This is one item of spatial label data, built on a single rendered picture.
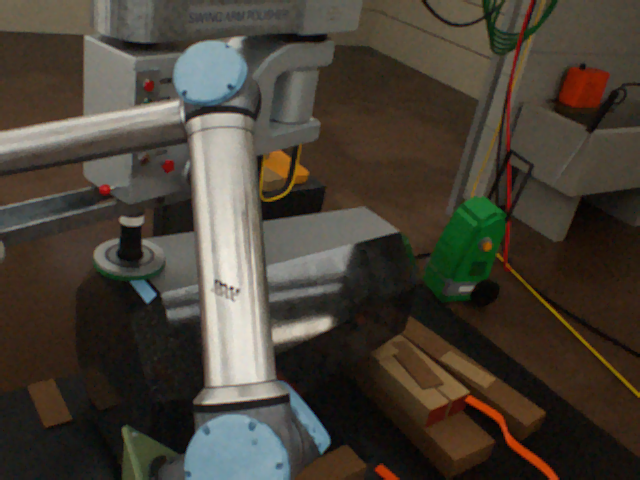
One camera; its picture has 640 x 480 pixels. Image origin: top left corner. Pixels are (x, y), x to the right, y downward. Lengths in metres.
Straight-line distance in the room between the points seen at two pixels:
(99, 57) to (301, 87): 0.74
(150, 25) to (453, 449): 1.93
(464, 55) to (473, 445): 6.34
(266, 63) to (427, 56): 7.00
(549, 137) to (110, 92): 3.56
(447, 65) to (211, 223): 7.86
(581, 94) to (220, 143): 4.32
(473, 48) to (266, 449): 7.75
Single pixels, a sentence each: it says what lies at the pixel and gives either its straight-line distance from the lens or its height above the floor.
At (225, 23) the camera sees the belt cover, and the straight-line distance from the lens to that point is 1.97.
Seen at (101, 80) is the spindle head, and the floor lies 1.43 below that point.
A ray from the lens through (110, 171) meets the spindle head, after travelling 1.97.
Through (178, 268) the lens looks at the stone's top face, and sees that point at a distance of 2.24.
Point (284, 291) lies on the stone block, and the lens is 2.32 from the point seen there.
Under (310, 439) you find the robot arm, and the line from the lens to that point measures 1.19.
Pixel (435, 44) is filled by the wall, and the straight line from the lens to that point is 9.00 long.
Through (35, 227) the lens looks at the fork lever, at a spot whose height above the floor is 1.09.
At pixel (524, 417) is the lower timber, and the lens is 3.16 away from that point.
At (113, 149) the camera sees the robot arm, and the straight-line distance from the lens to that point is 1.34.
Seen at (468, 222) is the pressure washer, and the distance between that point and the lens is 3.77.
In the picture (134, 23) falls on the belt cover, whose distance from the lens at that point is 1.79.
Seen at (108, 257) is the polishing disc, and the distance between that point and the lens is 2.17.
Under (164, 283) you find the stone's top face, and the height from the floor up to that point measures 0.81.
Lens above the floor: 2.00
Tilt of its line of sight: 28 degrees down
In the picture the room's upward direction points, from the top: 11 degrees clockwise
